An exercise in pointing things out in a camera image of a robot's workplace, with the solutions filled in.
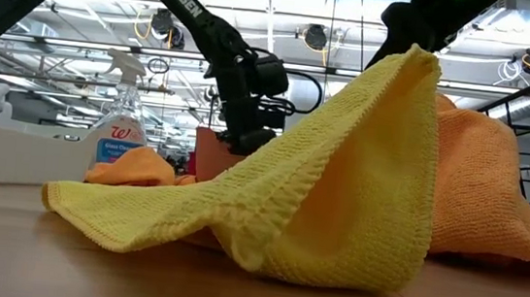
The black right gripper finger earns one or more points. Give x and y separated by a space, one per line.
403 30

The yellow microfiber towel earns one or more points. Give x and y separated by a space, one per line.
338 199

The orange plastic basket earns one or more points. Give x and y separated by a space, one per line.
208 157

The clear glass cleaner spray bottle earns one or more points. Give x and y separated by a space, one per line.
120 130

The white plastic basket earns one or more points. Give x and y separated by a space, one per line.
25 159

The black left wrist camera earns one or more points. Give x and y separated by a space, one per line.
272 76

